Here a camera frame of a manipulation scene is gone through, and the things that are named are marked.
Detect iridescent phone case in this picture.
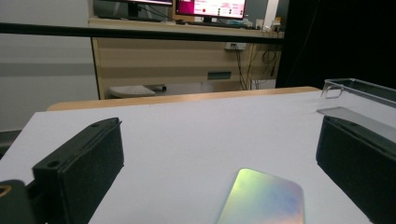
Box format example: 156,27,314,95
214,168,304,224

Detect black horizontal frame bar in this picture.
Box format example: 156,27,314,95
0,21,285,45

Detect wooden desk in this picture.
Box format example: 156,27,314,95
88,17,285,101

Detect monitor with pink screen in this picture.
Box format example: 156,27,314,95
175,0,247,21

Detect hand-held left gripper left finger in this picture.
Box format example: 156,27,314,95
32,117,125,224

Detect round low floor object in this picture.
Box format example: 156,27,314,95
107,85,156,99

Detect white table sheet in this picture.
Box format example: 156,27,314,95
0,90,396,224

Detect dark computer monitor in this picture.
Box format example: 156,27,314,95
98,0,174,19

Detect black curtain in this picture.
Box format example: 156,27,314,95
275,0,396,90

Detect bundle of hanging cables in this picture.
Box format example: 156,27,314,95
232,44,279,91

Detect black keyboard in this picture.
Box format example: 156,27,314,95
186,20,245,29

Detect white wall socket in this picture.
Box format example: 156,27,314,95
224,42,248,51

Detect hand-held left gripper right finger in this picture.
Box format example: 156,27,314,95
316,115,396,224

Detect white cabinet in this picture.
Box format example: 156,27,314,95
0,0,100,133

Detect clear plastic tray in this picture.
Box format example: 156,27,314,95
317,77,396,144

